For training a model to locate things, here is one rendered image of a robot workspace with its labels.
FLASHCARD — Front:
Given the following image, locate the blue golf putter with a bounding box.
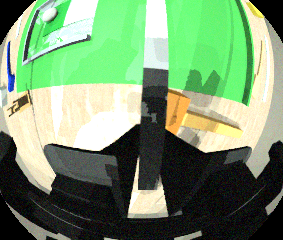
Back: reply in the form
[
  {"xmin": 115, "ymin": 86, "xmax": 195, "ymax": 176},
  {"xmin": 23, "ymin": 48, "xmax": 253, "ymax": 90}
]
[{"xmin": 6, "ymin": 41, "xmax": 16, "ymax": 92}]

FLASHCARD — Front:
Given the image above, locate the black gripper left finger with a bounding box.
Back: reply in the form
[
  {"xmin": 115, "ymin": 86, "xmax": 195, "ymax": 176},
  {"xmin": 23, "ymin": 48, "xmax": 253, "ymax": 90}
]
[{"xmin": 44, "ymin": 123, "xmax": 140, "ymax": 217}]

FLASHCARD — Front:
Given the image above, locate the green flat mat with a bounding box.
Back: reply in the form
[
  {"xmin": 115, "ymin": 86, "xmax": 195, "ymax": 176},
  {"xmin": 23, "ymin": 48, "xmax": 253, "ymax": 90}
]
[{"xmin": 16, "ymin": 0, "xmax": 248, "ymax": 103}]

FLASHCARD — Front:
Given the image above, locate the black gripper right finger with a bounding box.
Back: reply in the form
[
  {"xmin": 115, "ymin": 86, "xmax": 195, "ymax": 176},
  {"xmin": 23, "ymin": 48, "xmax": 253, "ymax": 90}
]
[{"xmin": 160, "ymin": 128, "xmax": 252, "ymax": 217}]

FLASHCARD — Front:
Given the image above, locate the white golf ball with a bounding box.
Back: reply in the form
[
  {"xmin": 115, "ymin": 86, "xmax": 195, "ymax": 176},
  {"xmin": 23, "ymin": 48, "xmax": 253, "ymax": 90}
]
[{"xmin": 42, "ymin": 8, "xmax": 57, "ymax": 23}]

